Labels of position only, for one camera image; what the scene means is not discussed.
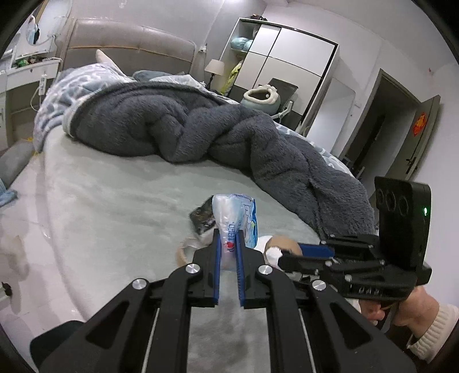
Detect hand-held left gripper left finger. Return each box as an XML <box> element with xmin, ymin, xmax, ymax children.
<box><xmin>30</xmin><ymin>229</ymin><xmax>220</xmax><ymax>373</ymax></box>

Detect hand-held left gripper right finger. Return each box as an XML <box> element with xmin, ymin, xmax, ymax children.
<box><xmin>235</xmin><ymin>230</ymin><xmax>418</xmax><ymax>373</ymax></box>

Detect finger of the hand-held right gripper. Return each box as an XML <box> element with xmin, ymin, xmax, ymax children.
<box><xmin>297</xmin><ymin>234</ymin><xmax>381</xmax><ymax>261</ymax></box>
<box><xmin>278</xmin><ymin>253</ymin><xmax>387</xmax><ymax>278</ymax></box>

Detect white tissue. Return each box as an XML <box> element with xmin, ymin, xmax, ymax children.
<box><xmin>264</xmin><ymin>246</ymin><xmax>287</xmax><ymax>269</ymax></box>

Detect tape roll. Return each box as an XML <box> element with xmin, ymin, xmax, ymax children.
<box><xmin>175</xmin><ymin>237</ymin><xmax>201</xmax><ymax>267</ymax></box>

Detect blue white tissue packet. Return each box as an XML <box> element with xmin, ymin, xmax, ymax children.
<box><xmin>211</xmin><ymin>194</ymin><xmax>259</xmax><ymax>271</ymax></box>

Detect black plastic wrapper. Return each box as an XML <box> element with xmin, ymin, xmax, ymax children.
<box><xmin>189</xmin><ymin>199</ymin><xmax>217</xmax><ymax>234</ymax></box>

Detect person's right forearm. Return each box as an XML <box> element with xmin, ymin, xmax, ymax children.
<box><xmin>407</xmin><ymin>303</ymin><xmax>459</xmax><ymax>363</ymax></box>

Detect person's right hand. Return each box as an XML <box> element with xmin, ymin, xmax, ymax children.
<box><xmin>359</xmin><ymin>287</ymin><xmax>440</xmax><ymax>329</ymax></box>

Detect beige paper roll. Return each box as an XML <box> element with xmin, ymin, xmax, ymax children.
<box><xmin>265</xmin><ymin>235</ymin><xmax>304</xmax><ymax>268</ymax></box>

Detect dark wooden door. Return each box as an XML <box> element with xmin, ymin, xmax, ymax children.
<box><xmin>391</xmin><ymin>95</ymin><xmax>442</xmax><ymax>180</ymax></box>

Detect red door decoration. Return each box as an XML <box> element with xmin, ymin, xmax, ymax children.
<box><xmin>412</xmin><ymin>112</ymin><xmax>427</xmax><ymax>135</ymax></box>

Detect dark grey fleece blanket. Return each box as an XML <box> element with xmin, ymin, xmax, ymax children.
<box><xmin>70</xmin><ymin>82</ymin><xmax>377</xmax><ymax>237</ymax></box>

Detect light blue round pet bed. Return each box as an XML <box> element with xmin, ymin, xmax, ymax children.
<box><xmin>240</xmin><ymin>84</ymin><xmax>282</xmax><ymax>115</ymax></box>

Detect black flat panel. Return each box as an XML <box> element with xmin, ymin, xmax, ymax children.
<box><xmin>267</xmin><ymin>77</ymin><xmax>300</xmax><ymax>131</ymax></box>

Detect yellow-green cloth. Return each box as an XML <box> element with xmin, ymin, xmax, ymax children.
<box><xmin>226</xmin><ymin>61</ymin><xmax>244</xmax><ymax>96</ymax></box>

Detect white wardrobe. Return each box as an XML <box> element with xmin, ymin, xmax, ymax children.
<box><xmin>219</xmin><ymin>17</ymin><xmax>339</xmax><ymax>133</ymax></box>

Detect bedside lamp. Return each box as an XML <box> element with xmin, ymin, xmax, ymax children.
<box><xmin>204</xmin><ymin>59</ymin><xmax>225</xmax><ymax>88</ymax></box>

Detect teal cushions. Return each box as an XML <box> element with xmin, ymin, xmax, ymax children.
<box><xmin>230</xmin><ymin>36</ymin><xmax>254</xmax><ymax>53</ymax></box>

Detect light blue cloth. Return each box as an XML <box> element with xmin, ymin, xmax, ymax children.
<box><xmin>0</xmin><ymin>177</ymin><xmax>18</xmax><ymax>207</ymax></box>

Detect blue patterned quilt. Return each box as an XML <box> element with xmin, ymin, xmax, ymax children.
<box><xmin>33</xmin><ymin>64</ymin><xmax>355</xmax><ymax>178</ymax></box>

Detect white pillow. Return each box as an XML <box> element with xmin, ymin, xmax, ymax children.
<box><xmin>95</xmin><ymin>49</ymin><xmax>126</xmax><ymax>76</ymax></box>

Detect beige padded headboard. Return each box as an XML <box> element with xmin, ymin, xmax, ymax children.
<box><xmin>54</xmin><ymin>18</ymin><xmax>201</xmax><ymax>83</ymax></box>

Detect white vanity desk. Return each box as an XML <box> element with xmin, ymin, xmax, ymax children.
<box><xmin>0</xmin><ymin>57</ymin><xmax>60</xmax><ymax>147</ymax></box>

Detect oval mirror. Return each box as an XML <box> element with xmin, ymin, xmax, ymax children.
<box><xmin>22</xmin><ymin>0</ymin><xmax>72</xmax><ymax>45</ymax></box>

